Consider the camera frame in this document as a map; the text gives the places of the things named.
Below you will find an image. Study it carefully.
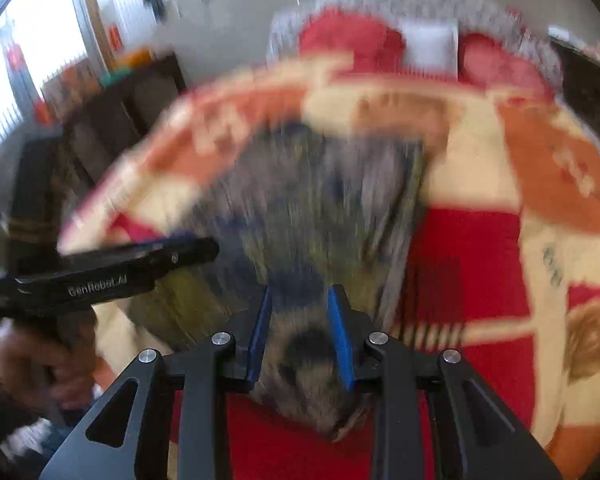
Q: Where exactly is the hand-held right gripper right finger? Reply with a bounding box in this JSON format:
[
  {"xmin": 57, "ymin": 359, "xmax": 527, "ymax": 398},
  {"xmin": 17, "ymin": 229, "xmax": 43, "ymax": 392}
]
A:
[{"xmin": 326, "ymin": 284, "xmax": 564, "ymax": 480}]

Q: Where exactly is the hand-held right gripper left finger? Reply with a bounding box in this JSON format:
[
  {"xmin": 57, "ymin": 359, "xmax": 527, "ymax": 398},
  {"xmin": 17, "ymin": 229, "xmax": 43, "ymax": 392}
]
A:
[{"xmin": 40, "ymin": 285, "xmax": 274, "ymax": 480}]

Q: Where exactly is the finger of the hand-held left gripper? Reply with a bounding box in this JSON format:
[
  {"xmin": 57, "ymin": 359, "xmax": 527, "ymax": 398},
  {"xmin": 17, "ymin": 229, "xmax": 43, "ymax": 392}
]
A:
[{"xmin": 129, "ymin": 233, "xmax": 220, "ymax": 282}]

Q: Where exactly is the dark patterned small garment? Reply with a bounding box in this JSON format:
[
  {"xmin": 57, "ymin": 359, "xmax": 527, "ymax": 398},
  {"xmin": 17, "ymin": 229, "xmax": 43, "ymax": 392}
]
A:
[{"xmin": 130, "ymin": 124, "xmax": 429, "ymax": 442}]

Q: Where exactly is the person's left hand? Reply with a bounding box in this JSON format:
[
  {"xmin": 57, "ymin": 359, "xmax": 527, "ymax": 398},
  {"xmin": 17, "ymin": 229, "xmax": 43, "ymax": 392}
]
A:
[{"xmin": 0, "ymin": 309, "xmax": 99, "ymax": 412}]

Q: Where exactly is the dark wooden cabinet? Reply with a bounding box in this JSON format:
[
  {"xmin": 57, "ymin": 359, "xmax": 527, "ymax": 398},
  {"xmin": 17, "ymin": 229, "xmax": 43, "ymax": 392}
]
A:
[
  {"xmin": 61, "ymin": 54, "xmax": 189, "ymax": 182},
  {"xmin": 549, "ymin": 34, "xmax": 600, "ymax": 137}
]

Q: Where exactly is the red orange printed blanket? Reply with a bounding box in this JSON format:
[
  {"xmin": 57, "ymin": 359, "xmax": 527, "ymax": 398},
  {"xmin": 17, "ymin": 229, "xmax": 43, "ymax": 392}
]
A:
[{"xmin": 57, "ymin": 51, "xmax": 600, "ymax": 480}]

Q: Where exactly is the orange and green clutter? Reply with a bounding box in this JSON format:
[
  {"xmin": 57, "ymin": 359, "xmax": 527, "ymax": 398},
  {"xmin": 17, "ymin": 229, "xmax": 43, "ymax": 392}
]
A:
[{"xmin": 39, "ymin": 46, "xmax": 152, "ymax": 112}]

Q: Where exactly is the window with blinds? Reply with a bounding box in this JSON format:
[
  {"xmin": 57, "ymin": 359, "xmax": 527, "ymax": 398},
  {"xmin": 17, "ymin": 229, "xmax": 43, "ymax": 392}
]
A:
[{"xmin": 0, "ymin": 0, "xmax": 107, "ymax": 162}]

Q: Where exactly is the red heart pillow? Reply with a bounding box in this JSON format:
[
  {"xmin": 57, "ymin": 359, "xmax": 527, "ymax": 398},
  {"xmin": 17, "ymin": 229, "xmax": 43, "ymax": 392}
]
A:
[
  {"xmin": 459, "ymin": 33, "xmax": 552, "ymax": 99},
  {"xmin": 299, "ymin": 9, "xmax": 404, "ymax": 75}
]

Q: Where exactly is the white pillow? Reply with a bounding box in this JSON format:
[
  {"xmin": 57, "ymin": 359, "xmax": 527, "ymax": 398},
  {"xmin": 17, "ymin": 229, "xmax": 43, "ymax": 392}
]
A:
[{"xmin": 396, "ymin": 16, "xmax": 462, "ymax": 79}]

